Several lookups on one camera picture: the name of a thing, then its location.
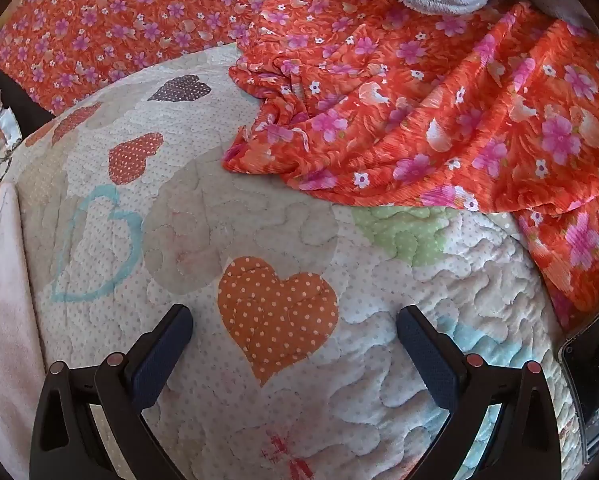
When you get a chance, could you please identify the orange floral pillow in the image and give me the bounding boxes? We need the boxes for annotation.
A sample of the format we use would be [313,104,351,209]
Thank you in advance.
[0,0,405,116]

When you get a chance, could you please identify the orange floral garment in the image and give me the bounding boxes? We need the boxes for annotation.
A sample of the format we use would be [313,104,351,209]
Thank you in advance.
[222,2,599,333]

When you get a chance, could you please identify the black flat device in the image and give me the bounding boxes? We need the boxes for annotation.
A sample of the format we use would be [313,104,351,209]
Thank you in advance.
[557,317,599,466]

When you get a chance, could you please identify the heart print quilt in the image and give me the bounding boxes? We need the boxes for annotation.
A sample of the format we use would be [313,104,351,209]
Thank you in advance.
[10,42,580,480]

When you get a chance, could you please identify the pale pillowcase with orange print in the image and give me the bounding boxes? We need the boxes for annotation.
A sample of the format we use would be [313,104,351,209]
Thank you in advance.
[0,182,48,480]

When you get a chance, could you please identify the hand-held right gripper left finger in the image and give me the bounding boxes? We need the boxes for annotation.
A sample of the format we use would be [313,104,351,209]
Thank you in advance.
[30,304,194,480]

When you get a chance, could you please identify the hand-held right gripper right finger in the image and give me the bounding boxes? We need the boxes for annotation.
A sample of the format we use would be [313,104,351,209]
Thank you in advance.
[397,306,563,480]

